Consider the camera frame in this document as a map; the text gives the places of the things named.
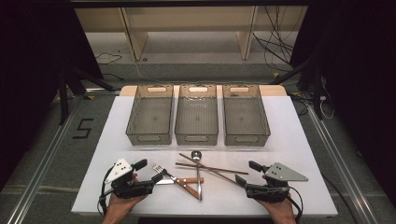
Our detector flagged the right hand-held gripper cable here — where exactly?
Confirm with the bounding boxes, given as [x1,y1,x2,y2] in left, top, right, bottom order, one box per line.
[286,186,304,222]

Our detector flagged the brown wooden chopstick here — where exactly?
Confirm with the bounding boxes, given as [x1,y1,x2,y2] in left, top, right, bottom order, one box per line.
[178,152,248,189]
[175,161,249,175]

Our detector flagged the hand-held gripper cable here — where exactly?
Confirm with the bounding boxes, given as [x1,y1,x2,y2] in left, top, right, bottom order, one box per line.
[98,165,115,217]
[286,186,304,222]

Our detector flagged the light wooden desk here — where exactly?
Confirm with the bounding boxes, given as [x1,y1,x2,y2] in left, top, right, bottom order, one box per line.
[74,5,309,62]

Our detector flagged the metal spoon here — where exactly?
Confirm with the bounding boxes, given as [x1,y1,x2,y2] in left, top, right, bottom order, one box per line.
[191,150,204,202]

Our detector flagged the smoky clear plastic bin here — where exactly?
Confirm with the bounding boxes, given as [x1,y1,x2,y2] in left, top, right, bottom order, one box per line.
[125,83,175,147]
[222,83,271,147]
[174,83,219,147]

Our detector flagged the black stand legs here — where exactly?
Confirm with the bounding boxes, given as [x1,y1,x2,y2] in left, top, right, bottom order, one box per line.
[57,65,117,126]
[270,57,326,120]

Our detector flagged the fork with wooden handle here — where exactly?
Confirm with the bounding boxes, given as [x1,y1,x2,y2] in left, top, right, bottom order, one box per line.
[151,163,201,201]

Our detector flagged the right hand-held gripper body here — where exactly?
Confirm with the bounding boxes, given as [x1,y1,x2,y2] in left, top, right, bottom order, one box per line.
[246,161,309,203]

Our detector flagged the person's left hand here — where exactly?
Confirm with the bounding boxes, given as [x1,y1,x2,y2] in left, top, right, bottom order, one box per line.
[106,194,148,218]

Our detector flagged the white table board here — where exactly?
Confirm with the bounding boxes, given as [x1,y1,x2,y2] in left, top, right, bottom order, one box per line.
[71,94,339,217]

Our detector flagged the knife with wooden handle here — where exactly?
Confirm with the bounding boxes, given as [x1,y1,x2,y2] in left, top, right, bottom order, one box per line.
[154,176,205,186]

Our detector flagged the aluminium floor rail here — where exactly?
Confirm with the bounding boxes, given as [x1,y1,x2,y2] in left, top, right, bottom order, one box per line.
[5,94,87,224]
[305,105,379,224]

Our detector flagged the black curtain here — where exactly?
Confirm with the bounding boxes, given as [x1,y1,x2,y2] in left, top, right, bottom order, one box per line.
[0,0,105,191]
[290,0,396,200]

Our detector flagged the bundle of black cables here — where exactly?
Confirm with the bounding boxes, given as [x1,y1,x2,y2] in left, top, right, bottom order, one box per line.
[251,5,304,73]

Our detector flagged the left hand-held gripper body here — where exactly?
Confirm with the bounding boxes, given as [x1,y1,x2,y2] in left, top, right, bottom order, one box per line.
[105,158,156,200]

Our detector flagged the person's right hand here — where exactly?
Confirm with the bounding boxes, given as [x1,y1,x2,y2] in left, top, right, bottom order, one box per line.
[258,195,296,220]

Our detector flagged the black floor cable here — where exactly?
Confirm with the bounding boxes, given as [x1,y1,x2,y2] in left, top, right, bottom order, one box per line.
[93,51,123,65]

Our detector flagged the left hand-held gripper cable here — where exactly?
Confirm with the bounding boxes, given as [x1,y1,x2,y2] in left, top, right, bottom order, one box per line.
[98,165,115,217]

